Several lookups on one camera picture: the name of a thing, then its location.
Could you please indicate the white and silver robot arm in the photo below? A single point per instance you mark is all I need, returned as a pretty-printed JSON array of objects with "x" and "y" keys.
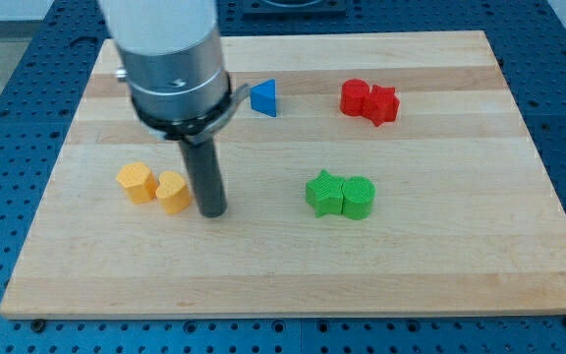
[{"x": 172, "y": 60}]

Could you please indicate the blue triangle block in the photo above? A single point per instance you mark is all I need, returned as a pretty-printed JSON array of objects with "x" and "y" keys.
[{"x": 264, "y": 98}]

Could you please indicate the green star block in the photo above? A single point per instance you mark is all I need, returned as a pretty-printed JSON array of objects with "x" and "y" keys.
[{"x": 324, "y": 193}]

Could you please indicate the green cylinder block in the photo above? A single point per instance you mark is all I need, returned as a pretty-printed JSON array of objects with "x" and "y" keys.
[{"x": 358, "y": 197}]

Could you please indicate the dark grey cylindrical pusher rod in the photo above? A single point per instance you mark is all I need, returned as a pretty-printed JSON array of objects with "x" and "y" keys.
[{"x": 205, "y": 177}]

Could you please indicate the light wooden board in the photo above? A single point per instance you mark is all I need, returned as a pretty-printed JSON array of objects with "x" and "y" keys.
[{"x": 465, "y": 221}]

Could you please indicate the yellow heart block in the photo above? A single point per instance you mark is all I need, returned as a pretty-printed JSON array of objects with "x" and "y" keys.
[{"x": 172, "y": 192}]

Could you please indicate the red cylinder block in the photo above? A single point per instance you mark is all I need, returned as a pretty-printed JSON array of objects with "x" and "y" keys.
[{"x": 353, "y": 95}]

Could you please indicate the red star block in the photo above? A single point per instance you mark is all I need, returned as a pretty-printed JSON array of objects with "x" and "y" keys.
[{"x": 381, "y": 105}]

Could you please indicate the yellow hexagon block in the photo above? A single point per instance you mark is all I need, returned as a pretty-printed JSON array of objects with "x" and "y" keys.
[{"x": 138, "y": 182}]

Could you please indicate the dark mounting plate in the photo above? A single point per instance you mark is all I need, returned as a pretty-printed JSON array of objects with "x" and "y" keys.
[{"x": 292, "y": 7}]

